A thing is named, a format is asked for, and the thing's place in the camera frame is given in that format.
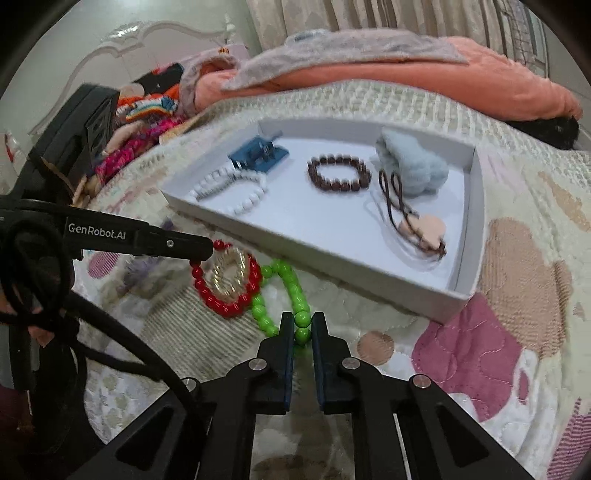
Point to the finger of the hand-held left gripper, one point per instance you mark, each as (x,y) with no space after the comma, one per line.
(184,247)

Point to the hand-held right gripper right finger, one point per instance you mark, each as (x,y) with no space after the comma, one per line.
(325,364)

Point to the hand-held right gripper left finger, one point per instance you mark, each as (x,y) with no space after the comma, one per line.
(279,360)

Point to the white cardboard box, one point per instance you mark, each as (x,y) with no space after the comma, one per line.
(295,217)

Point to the colourful cloth pile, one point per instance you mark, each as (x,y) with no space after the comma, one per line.
(147,106)

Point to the blue hair clip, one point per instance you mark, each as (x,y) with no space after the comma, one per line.
(256,154)

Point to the white carved headboard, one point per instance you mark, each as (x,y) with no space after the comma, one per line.
(138,41)

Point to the light blue fluffy scrunchie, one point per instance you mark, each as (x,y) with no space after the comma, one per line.
(411,157)

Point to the grey lace cloth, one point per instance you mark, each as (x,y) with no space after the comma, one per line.
(369,46)

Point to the orange blanket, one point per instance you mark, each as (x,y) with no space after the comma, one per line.
(415,78)

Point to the pale patterned curtain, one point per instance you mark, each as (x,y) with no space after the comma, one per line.
(369,16)

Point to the black printed cloth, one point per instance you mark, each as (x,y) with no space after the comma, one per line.
(549,131)

